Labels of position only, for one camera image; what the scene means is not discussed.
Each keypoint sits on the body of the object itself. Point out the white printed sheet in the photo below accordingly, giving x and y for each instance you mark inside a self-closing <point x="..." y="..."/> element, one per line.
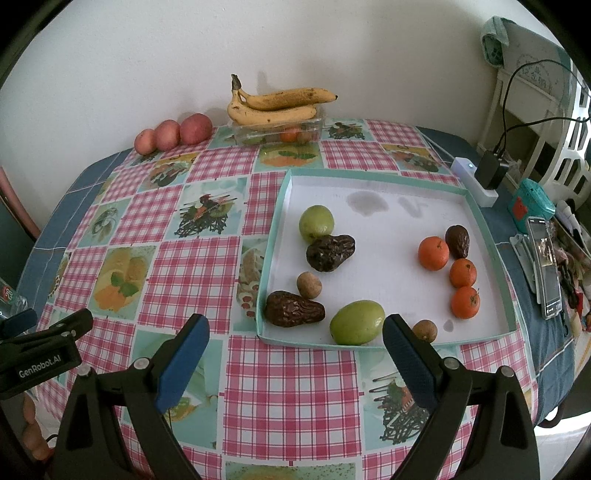
<point x="535" y="60"/>

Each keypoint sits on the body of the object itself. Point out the large red apple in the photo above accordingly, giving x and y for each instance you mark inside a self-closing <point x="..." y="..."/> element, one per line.
<point x="196" y="128"/>

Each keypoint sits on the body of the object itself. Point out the pink chair back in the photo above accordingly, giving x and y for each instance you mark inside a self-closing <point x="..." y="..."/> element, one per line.
<point x="18" y="203"/>

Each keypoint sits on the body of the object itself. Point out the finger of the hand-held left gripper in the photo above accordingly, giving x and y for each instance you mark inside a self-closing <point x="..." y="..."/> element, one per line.
<point x="18" y="321"/>
<point x="64" y="328"/>

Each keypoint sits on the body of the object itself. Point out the small brown kiwi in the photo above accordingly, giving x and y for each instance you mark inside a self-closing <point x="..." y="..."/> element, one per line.
<point x="308" y="285"/>
<point x="425" y="331"/>

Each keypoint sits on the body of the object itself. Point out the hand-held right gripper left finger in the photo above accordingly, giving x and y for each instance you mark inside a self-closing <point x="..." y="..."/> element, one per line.
<point x="182" y="364"/>

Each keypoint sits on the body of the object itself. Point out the white lattice chair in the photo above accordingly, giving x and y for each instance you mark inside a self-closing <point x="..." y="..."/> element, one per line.
<point x="572" y="138"/>

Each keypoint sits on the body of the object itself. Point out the spotted yellow banana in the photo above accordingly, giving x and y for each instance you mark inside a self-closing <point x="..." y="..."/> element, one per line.
<point x="272" y="116"/>
<point x="286" y="98"/>

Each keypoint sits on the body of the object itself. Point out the clear acrylic stand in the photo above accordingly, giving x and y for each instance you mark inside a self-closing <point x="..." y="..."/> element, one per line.
<point x="524" y="258"/>

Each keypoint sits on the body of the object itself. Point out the blue tiled tablecloth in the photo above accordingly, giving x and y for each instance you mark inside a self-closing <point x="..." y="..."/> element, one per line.
<point x="87" y="175"/>

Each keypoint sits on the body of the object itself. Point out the person's left hand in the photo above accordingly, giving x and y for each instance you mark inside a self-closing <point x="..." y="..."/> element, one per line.
<point x="34" y="434"/>

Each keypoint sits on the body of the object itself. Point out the white power strip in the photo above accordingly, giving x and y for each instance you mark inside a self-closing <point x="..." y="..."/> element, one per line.
<point x="473" y="182"/>

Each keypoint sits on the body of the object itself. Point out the pile of small trinkets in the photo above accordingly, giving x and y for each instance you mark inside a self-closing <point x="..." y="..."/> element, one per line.
<point x="572" y="263"/>

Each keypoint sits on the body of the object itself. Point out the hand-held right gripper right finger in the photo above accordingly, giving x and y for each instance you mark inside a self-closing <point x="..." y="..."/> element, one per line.
<point x="411" y="364"/>

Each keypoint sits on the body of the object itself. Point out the white cardboard tray teal rim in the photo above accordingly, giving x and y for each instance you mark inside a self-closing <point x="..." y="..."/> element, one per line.
<point x="392" y="277"/>

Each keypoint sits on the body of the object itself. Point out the green cloth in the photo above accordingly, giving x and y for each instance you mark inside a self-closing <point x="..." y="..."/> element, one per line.
<point x="494" y="41"/>

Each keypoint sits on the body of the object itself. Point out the medium red apple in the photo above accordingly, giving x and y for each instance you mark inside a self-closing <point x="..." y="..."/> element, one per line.
<point x="167" y="134"/>

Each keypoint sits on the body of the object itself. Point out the teal box red label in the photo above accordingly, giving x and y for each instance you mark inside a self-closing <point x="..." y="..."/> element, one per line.
<point x="531" y="201"/>

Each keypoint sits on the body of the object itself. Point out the small red apple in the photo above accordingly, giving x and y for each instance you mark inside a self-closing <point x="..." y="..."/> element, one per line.
<point x="145" y="141"/>

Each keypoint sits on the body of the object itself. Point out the tangerine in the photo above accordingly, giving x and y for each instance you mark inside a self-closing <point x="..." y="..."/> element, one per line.
<point x="433" y="253"/>
<point x="463" y="272"/>
<point x="465" y="302"/>

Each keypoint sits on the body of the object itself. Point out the black charger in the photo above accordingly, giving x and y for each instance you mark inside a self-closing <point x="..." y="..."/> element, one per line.
<point x="491" y="170"/>

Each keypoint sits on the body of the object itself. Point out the clear plastic bottle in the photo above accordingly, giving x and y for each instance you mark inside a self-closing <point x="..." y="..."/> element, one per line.
<point x="9" y="295"/>

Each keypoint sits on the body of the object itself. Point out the smartphone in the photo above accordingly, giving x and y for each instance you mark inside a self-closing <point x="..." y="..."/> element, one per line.
<point x="545" y="263"/>

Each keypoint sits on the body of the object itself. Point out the clear plastic container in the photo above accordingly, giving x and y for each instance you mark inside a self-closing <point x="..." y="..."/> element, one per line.
<point x="249" y="136"/>

